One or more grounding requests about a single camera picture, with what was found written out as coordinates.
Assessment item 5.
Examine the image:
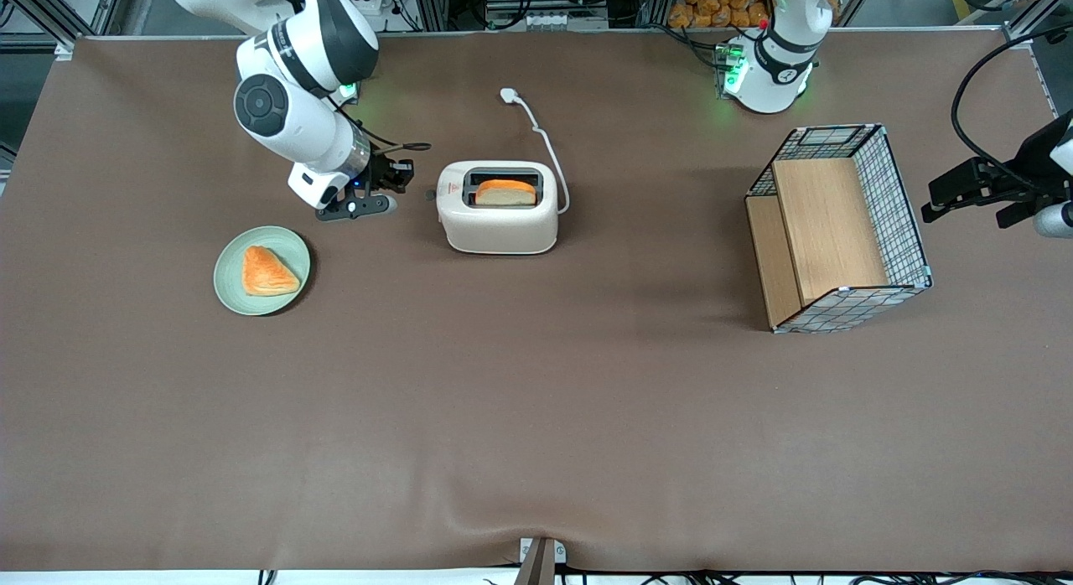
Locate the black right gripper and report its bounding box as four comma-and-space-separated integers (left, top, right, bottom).
356, 153, 415, 199

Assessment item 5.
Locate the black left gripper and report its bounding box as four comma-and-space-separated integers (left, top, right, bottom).
921, 120, 1070, 230

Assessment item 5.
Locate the white two-slot toaster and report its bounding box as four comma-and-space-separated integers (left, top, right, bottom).
436, 160, 560, 256

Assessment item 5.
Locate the bread slice with orange crust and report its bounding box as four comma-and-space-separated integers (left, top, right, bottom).
475, 179, 537, 207

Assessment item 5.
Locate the wooden stepped shelf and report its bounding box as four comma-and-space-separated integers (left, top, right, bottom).
746, 158, 889, 328

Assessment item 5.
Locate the orange triangular pastry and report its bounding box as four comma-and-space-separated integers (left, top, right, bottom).
241, 246, 301, 298

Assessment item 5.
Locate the mint green round plate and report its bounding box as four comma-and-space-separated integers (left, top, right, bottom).
213, 225, 312, 317

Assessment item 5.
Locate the white power strip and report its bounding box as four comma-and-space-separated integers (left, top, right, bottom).
495, 11, 606, 30

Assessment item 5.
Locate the brown table cloth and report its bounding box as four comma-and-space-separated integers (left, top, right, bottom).
0, 28, 1073, 574

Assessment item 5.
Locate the green-lit control box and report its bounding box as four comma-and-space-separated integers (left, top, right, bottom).
714, 43, 749, 98

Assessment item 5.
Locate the pile of orange breads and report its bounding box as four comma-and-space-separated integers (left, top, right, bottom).
668, 0, 774, 29

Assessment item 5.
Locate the metal table clamp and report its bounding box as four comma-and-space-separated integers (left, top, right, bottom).
514, 536, 568, 585

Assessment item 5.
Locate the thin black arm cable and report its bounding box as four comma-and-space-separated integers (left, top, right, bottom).
331, 95, 433, 154

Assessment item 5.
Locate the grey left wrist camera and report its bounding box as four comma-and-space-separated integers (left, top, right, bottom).
1033, 201, 1073, 239

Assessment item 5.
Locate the grid-patterned wire basket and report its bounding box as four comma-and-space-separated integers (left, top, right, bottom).
744, 124, 933, 334

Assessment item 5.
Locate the thick black cable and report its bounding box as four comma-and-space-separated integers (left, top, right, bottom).
951, 23, 1073, 192

